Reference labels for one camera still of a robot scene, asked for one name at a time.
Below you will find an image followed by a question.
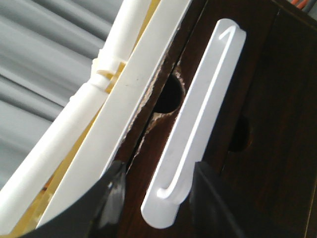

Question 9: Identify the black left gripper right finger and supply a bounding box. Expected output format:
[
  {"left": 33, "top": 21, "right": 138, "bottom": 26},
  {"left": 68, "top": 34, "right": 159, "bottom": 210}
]
[{"left": 173, "top": 161, "right": 251, "bottom": 238}]

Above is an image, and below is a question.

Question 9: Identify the dark wooden drawer cabinet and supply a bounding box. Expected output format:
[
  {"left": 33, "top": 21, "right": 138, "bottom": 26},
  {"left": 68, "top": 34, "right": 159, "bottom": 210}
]
[{"left": 108, "top": 0, "right": 317, "bottom": 238}]

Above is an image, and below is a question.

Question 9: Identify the grey curtain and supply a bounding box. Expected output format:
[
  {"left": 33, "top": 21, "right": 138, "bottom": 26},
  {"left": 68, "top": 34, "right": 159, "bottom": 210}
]
[{"left": 0, "top": 0, "right": 161, "bottom": 190}]

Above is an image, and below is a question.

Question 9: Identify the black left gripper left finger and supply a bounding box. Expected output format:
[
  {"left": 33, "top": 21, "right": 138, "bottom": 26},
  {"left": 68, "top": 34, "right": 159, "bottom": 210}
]
[{"left": 22, "top": 161, "right": 126, "bottom": 238}]

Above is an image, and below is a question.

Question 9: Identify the dark wooden drawer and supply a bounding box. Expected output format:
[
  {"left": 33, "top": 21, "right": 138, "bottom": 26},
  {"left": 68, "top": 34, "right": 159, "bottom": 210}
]
[{"left": 115, "top": 0, "right": 277, "bottom": 238}]

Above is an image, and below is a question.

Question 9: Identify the white drawer handle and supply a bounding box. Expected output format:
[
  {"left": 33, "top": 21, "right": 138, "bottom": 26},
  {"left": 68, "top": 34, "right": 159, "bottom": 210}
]
[{"left": 141, "top": 18, "right": 246, "bottom": 229}]

